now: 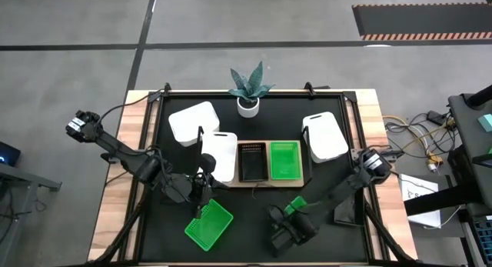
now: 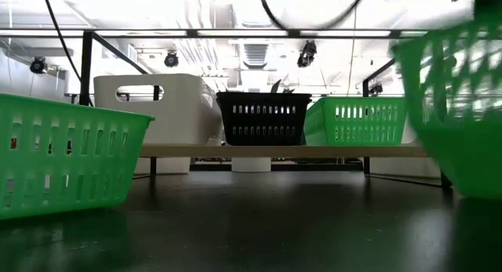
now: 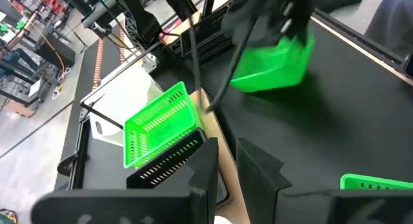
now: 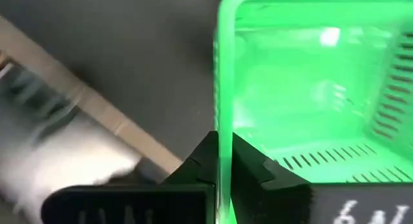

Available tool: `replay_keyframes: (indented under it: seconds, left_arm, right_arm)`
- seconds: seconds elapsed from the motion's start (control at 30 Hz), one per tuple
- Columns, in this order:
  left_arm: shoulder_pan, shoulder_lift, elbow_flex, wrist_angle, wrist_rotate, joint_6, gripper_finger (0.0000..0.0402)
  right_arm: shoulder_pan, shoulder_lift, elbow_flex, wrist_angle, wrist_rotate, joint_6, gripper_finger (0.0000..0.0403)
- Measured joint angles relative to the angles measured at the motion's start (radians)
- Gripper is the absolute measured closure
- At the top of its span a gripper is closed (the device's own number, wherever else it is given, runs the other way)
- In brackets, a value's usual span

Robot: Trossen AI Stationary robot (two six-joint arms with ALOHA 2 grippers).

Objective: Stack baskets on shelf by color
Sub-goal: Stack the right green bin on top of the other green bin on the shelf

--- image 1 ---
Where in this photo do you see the yellow cable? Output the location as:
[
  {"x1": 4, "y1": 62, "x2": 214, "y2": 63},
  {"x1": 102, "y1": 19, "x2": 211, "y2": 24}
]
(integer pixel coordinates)
[{"x1": 382, "y1": 115, "x2": 457, "y2": 172}]

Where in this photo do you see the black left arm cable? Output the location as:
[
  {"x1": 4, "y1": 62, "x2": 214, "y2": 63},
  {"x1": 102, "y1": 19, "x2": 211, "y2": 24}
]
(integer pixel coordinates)
[{"x1": 95, "y1": 90, "x2": 165, "y2": 124}]

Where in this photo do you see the blue slotted crate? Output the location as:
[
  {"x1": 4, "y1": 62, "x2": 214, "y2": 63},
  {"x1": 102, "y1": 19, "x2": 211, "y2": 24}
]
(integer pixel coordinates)
[{"x1": 471, "y1": 215, "x2": 492, "y2": 257}]

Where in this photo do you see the grey equipment cart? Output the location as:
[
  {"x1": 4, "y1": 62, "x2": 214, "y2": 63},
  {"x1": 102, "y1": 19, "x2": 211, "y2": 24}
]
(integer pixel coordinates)
[{"x1": 403, "y1": 84, "x2": 492, "y2": 267}]

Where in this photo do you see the white paper sheet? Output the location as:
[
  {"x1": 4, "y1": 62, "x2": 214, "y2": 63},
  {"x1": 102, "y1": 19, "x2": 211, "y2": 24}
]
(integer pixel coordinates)
[{"x1": 398, "y1": 173, "x2": 444, "y2": 230}]

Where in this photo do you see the potted plant white pot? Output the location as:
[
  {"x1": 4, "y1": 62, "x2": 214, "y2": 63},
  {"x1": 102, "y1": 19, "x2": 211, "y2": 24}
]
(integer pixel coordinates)
[{"x1": 228, "y1": 60, "x2": 276, "y2": 119}]

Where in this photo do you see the grey desk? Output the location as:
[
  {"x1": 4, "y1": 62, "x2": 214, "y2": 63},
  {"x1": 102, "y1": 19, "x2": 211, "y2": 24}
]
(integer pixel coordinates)
[{"x1": 0, "y1": 162, "x2": 63, "y2": 267}]

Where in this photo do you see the black device blue light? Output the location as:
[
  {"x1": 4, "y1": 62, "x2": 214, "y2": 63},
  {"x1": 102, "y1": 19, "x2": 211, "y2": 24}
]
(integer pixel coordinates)
[{"x1": 0, "y1": 140, "x2": 22, "y2": 168}]

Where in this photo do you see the black hazard-striped floor mat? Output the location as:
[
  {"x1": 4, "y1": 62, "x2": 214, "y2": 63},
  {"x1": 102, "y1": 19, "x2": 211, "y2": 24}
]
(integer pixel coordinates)
[{"x1": 351, "y1": 2, "x2": 492, "y2": 42}]

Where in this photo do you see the wooden shelf black frame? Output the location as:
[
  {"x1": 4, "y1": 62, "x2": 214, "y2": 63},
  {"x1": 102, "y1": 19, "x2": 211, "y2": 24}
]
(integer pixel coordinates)
[{"x1": 196, "y1": 125, "x2": 314, "y2": 189}]

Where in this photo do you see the black table mat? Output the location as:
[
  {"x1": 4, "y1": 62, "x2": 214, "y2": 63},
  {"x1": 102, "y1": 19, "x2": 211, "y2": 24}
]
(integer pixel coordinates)
[{"x1": 140, "y1": 92, "x2": 371, "y2": 264}]

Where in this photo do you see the black power adapter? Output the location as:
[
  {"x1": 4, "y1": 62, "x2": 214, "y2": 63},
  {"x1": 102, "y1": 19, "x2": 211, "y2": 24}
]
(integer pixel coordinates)
[{"x1": 426, "y1": 109, "x2": 447, "y2": 126}]

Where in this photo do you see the black rig frame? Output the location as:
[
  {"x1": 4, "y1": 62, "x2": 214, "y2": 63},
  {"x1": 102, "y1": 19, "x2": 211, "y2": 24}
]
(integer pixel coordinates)
[{"x1": 90, "y1": 81, "x2": 420, "y2": 267}]

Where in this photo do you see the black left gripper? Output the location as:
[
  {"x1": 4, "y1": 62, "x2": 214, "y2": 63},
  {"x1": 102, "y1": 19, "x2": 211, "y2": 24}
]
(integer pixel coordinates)
[{"x1": 188, "y1": 172, "x2": 213, "y2": 221}]

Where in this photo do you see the teal block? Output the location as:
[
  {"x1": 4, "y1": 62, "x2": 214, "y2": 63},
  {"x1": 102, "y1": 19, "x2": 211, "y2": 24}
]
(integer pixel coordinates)
[{"x1": 477, "y1": 113, "x2": 492, "y2": 133}]

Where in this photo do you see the white plastic handled bin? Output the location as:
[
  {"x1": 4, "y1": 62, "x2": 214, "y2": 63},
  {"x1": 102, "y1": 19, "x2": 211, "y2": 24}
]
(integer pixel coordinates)
[
  {"x1": 198, "y1": 131, "x2": 239, "y2": 184},
  {"x1": 168, "y1": 101, "x2": 221, "y2": 148},
  {"x1": 301, "y1": 111, "x2": 350, "y2": 165}
]

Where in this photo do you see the black slotted plastic basket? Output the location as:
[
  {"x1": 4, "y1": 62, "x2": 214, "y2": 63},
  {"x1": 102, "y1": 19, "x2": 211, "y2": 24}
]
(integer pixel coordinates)
[{"x1": 237, "y1": 142, "x2": 269, "y2": 183}]

